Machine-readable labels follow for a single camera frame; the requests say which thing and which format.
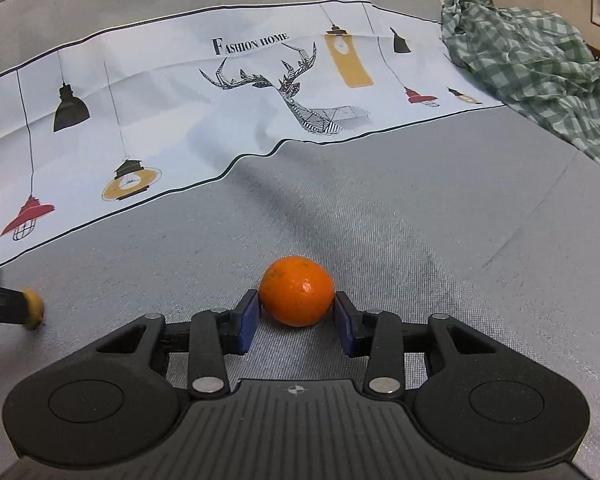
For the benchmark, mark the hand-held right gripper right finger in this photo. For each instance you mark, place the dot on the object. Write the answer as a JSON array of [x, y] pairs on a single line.
[[344, 327]]

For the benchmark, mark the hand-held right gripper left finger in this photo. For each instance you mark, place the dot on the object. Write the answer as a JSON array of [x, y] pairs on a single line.
[[247, 321]]

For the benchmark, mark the small orange tangerine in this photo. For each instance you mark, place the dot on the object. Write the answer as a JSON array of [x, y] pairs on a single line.
[[296, 290]]

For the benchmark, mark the grey printed bedsheet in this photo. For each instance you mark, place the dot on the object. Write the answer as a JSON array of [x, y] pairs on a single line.
[[330, 185]]

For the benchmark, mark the green checked cloth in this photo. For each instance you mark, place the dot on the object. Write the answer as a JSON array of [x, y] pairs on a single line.
[[535, 55]]

